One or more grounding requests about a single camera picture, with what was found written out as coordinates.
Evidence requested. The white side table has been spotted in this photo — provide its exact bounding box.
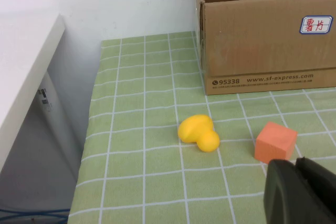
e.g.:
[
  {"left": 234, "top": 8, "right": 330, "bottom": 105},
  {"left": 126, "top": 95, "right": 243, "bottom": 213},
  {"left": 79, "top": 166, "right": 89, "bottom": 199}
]
[{"left": 0, "top": 14, "right": 87, "bottom": 209}]

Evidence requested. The blue-bordered white label sticker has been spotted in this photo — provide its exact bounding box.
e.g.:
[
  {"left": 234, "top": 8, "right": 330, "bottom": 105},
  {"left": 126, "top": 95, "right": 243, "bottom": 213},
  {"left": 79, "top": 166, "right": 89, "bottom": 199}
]
[{"left": 300, "top": 15, "right": 333, "bottom": 35}]

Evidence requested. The green checked tablecloth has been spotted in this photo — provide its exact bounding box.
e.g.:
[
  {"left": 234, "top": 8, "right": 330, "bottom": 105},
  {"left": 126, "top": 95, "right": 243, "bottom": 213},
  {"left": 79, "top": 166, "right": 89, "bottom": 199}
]
[{"left": 67, "top": 31, "right": 336, "bottom": 224}]

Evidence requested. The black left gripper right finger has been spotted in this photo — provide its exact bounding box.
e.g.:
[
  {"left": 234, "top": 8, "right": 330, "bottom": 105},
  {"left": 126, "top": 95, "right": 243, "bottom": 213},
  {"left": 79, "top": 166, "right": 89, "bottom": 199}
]
[{"left": 295, "top": 156, "right": 336, "bottom": 216}]

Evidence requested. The cardboard box printed F2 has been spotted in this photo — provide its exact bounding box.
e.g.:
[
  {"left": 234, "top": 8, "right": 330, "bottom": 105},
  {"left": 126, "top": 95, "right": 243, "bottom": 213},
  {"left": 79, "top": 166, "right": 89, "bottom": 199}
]
[{"left": 194, "top": 0, "right": 336, "bottom": 95}]

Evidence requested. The blue cable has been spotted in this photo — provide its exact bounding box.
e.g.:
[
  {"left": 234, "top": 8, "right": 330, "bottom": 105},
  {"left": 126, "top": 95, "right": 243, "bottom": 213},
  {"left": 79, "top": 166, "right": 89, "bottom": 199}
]
[{"left": 0, "top": 207, "right": 71, "bottom": 221}]

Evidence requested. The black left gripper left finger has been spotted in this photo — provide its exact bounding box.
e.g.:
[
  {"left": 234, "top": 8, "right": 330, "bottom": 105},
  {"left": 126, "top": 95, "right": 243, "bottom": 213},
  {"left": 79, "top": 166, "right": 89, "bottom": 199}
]
[{"left": 263, "top": 159, "right": 336, "bottom": 224}]

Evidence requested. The yellow rubber duck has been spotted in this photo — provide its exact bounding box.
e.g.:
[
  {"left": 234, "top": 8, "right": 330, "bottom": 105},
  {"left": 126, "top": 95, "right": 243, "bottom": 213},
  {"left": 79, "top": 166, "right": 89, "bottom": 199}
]
[{"left": 177, "top": 114, "right": 221, "bottom": 153}]

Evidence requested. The orange foam cube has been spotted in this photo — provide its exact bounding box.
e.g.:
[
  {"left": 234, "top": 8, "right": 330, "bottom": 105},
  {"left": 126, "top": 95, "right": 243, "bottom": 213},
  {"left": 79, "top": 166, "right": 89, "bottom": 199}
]
[{"left": 254, "top": 121, "right": 298, "bottom": 164}]

